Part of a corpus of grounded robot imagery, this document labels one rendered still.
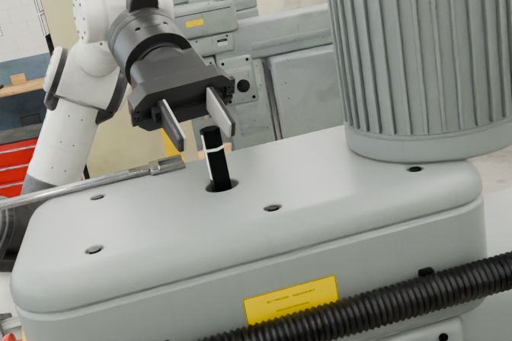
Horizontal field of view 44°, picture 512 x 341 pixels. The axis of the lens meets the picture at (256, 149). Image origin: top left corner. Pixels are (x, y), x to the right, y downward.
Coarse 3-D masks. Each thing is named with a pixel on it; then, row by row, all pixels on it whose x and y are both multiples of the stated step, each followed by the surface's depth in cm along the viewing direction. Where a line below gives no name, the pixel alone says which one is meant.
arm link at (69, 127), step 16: (64, 48) 103; (64, 64) 101; (48, 80) 101; (48, 96) 104; (48, 112) 106; (64, 112) 105; (80, 112) 105; (96, 112) 107; (112, 112) 108; (48, 128) 106; (64, 128) 105; (80, 128) 106; (96, 128) 109; (48, 144) 105; (64, 144) 106; (80, 144) 107; (32, 160) 107; (48, 160) 106; (64, 160) 106; (80, 160) 108; (32, 176) 106; (48, 176) 106; (64, 176) 107; (80, 176) 110
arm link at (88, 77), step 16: (80, 48) 97; (80, 64) 99; (96, 64) 96; (112, 64) 97; (64, 80) 101; (80, 80) 102; (96, 80) 103; (112, 80) 104; (64, 96) 104; (80, 96) 103; (96, 96) 104; (112, 96) 104
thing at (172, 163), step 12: (180, 156) 79; (132, 168) 77; (144, 168) 76; (156, 168) 75; (168, 168) 76; (180, 168) 76; (84, 180) 76; (96, 180) 75; (108, 180) 75; (120, 180) 76; (36, 192) 75; (48, 192) 74; (60, 192) 74; (72, 192) 75; (0, 204) 73; (12, 204) 73; (24, 204) 74
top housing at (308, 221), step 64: (128, 192) 71; (192, 192) 68; (256, 192) 64; (320, 192) 61; (384, 192) 59; (448, 192) 60; (64, 256) 58; (128, 256) 56; (192, 256) 56; (256, 256) 57; (320, 256) 58; (384, 256) 60; (448, 256) 61; (64, 320) 55; (128, 320) 56; (192, 320) 57; (256, 320) 59
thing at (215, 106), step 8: (208, 88) 71; (208, 96) 71; (216, 96) 70; (208, 104) 72; (216, 104) 70; (224, 104) 70; (216, 112) 70; (224, 112) 69; (216, 120) 71; (224, 120) 69; (232, 120) 68; (224, 128) 70; (232, 128) 69
